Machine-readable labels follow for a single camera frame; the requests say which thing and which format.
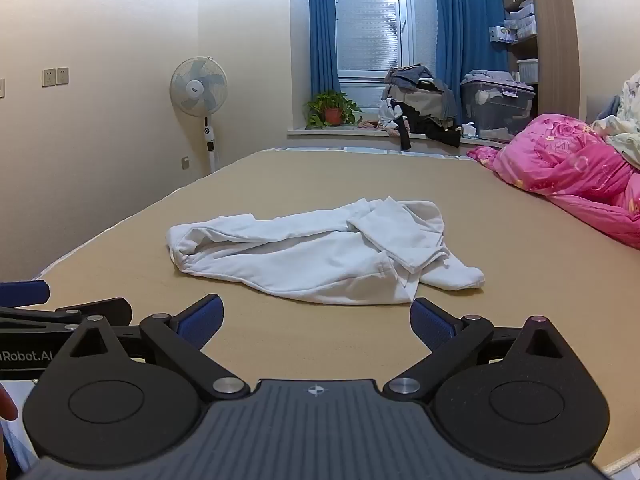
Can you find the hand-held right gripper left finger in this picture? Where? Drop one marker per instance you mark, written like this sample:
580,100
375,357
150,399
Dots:
207,317

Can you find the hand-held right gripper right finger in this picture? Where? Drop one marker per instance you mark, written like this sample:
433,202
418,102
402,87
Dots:
432,325

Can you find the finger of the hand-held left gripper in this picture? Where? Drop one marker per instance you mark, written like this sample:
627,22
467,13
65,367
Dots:
105,310
25,292

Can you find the white garment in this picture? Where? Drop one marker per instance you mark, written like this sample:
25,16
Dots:
300,260

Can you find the pile of clothes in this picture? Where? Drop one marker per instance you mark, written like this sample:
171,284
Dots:
420,105

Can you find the person's left hand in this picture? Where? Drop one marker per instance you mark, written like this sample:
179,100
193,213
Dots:
7,402

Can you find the white tissue pack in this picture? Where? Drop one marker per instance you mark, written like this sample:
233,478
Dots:
469,131

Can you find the pink floral quilt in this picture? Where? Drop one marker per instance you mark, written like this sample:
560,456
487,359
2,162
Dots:
565,170

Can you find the pink cloth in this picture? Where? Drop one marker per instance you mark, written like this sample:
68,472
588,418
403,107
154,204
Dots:
369,124

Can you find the white windowsill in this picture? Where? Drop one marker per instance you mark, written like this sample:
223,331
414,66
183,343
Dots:
340,133

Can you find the clear plastic storage box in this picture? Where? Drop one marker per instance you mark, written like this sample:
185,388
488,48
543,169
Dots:
495,110

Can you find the white standing fan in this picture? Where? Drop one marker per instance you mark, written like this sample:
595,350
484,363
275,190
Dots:
197,85

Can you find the potted green plant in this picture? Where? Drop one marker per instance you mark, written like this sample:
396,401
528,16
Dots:
332,110

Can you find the white plastic basket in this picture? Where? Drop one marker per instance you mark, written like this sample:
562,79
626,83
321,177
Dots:
528,71

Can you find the cream floral blanket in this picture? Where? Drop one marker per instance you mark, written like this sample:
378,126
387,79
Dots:
627,130

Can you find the blue cloth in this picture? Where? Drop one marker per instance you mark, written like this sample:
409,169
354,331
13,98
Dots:
607,107

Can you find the blue and white box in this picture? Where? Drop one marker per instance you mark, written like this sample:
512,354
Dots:
501,35

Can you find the blue curtain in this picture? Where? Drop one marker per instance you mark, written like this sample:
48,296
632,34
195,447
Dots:
322,25
467,20

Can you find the stack of white boxes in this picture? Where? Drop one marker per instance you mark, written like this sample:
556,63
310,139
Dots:
525,20

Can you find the wooden shelf unit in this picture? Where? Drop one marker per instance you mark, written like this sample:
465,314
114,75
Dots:
550,20

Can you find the low wall outlet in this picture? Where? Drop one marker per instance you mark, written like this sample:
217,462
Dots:
185,163

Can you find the window with white frame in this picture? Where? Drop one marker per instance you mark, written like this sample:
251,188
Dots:
372,25

